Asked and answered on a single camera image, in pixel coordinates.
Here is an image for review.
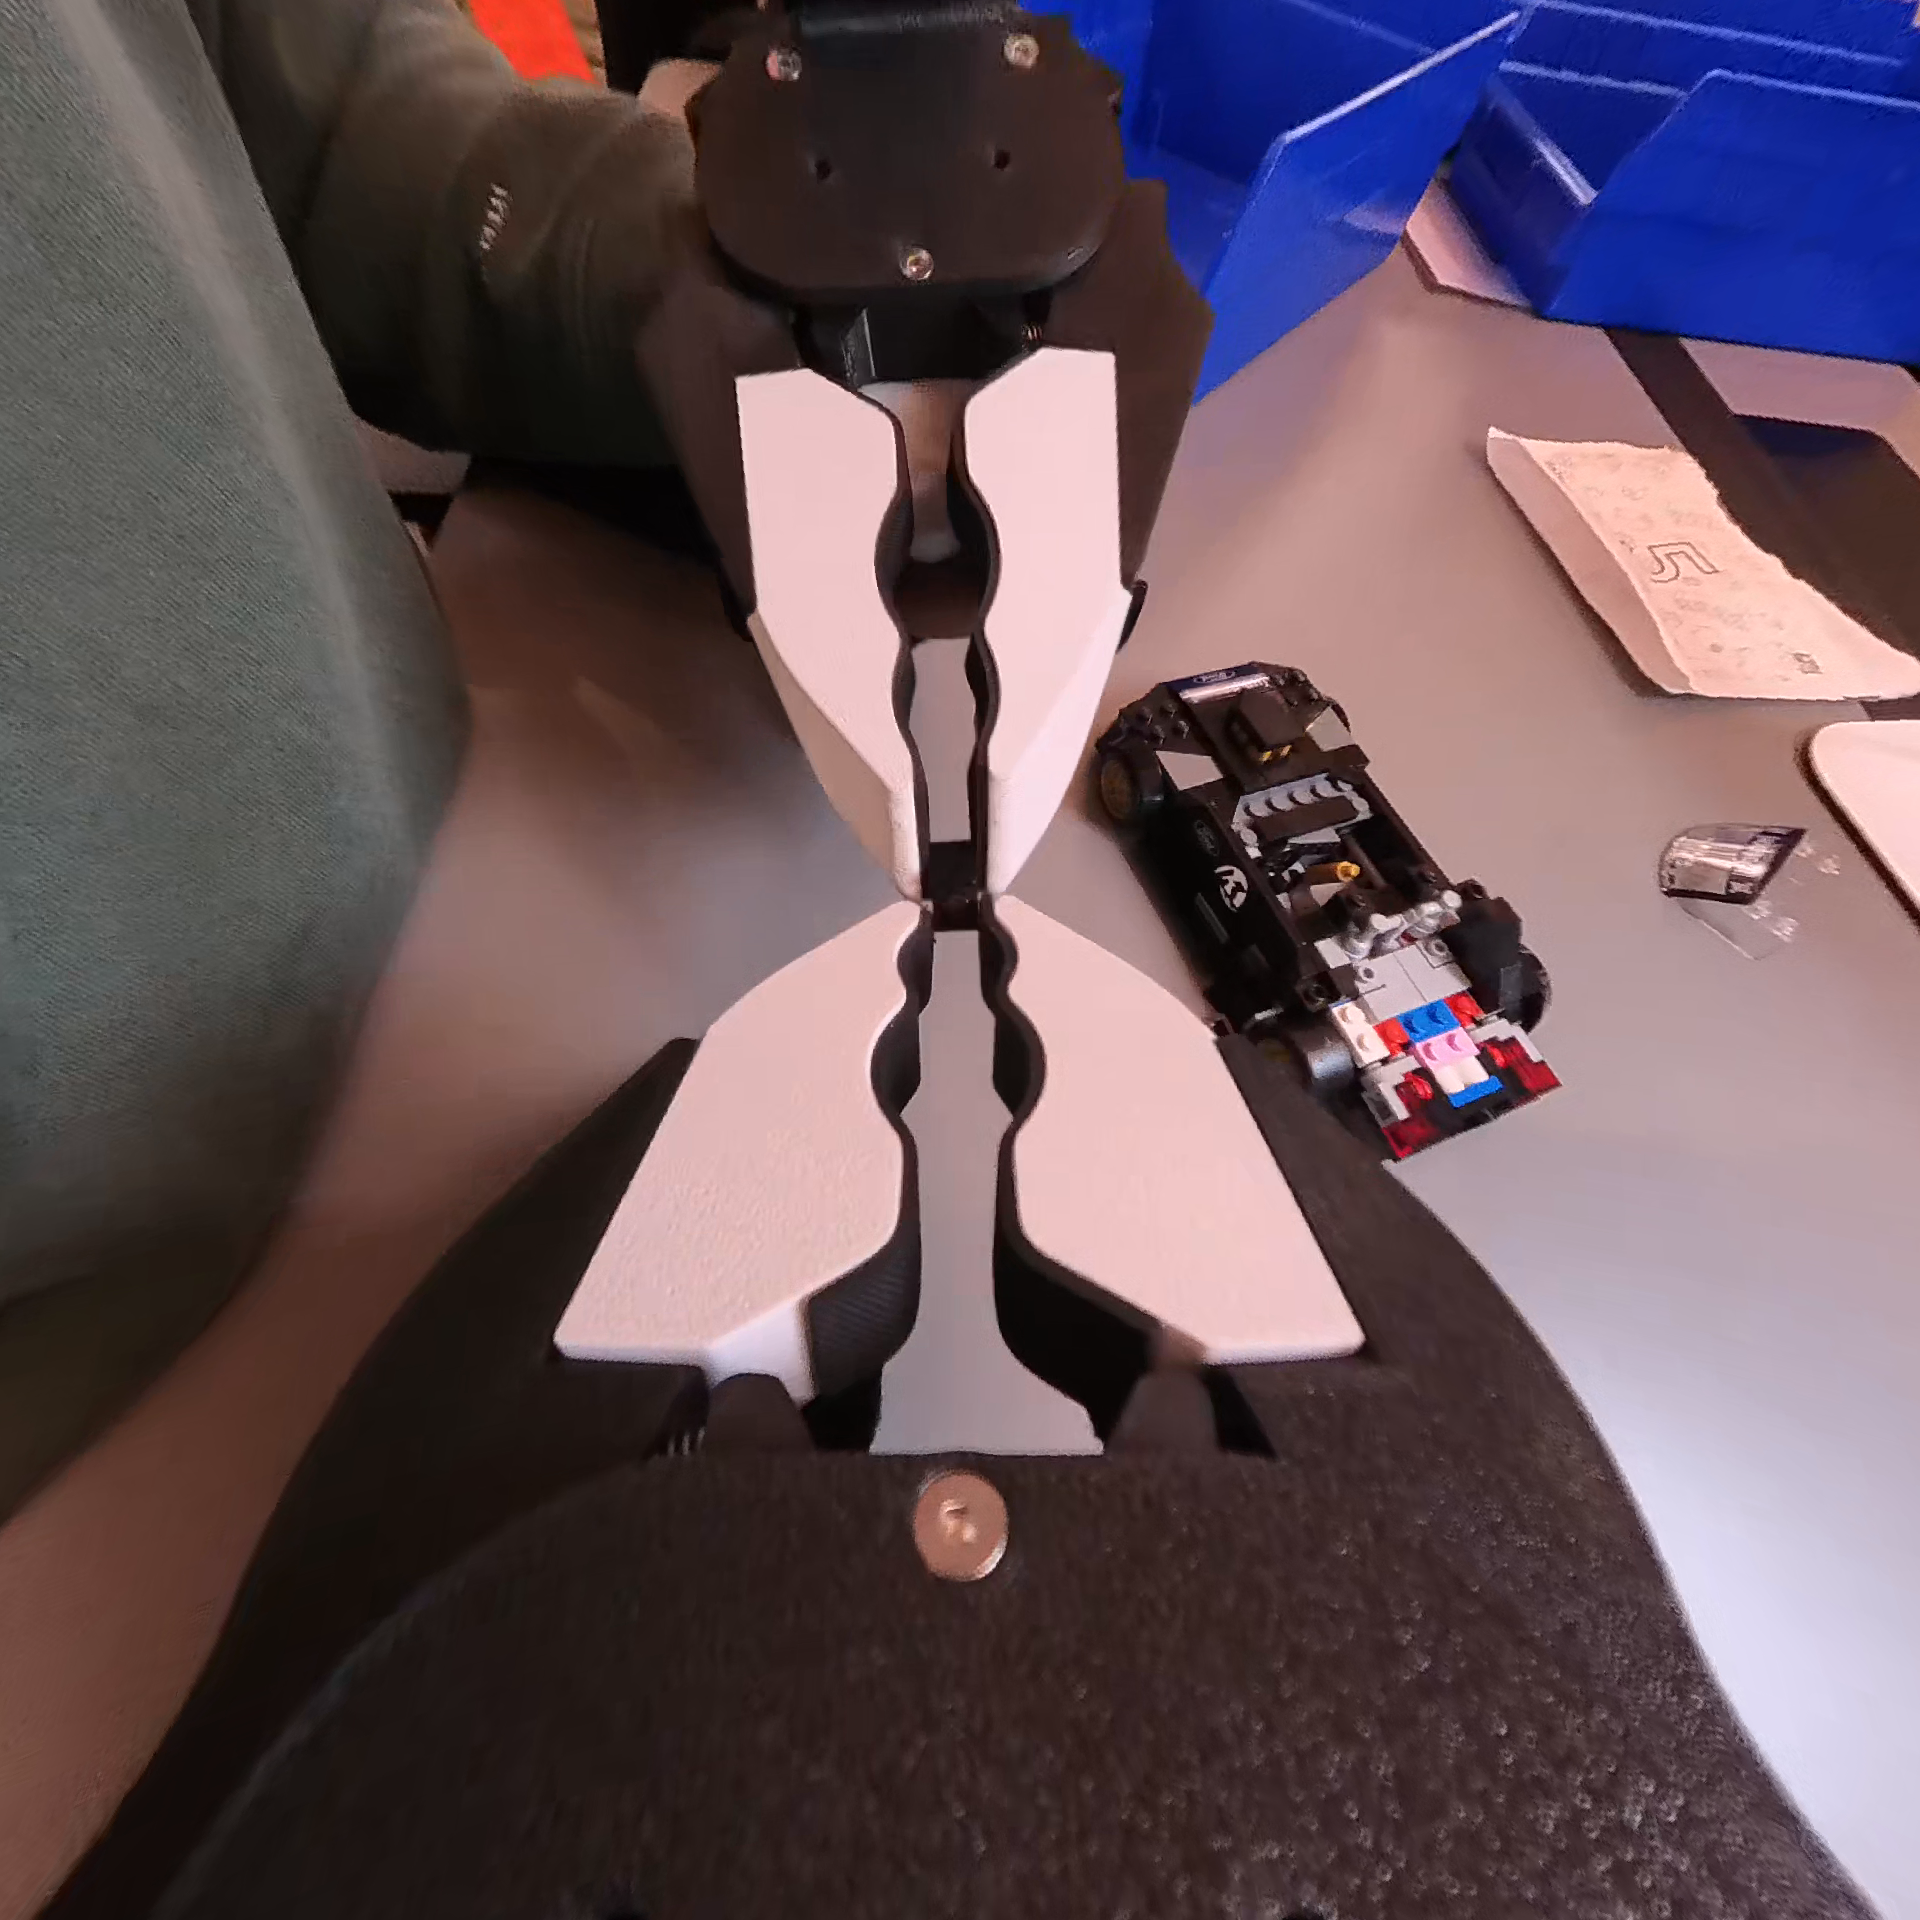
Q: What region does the white book stand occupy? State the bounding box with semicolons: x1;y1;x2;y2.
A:
1806;719;1920;916

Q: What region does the blue plastic bin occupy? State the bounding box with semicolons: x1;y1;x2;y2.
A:
1021;0;1524;399
1447;0;1920;368

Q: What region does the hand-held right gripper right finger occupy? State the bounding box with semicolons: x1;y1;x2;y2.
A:
981;896;1371;1367

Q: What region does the person's left forearm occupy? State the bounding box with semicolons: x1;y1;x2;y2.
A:
193;0;707;469

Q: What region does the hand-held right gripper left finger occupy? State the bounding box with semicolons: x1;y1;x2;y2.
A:
551;901;928;1412

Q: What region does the red plastic bin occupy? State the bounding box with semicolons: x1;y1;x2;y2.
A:
463;0;602;85

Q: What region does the printed white paper bag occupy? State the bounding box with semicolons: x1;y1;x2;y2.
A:
1483;427;1920;702

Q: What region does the black lego car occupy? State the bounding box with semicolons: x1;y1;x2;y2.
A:
1090;660;1563;1163

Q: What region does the clear lego windshield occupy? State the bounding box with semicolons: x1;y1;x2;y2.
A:
1655;822;1809;961

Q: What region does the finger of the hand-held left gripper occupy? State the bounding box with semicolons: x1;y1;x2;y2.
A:
733;364;934;902
957;347;1150;896

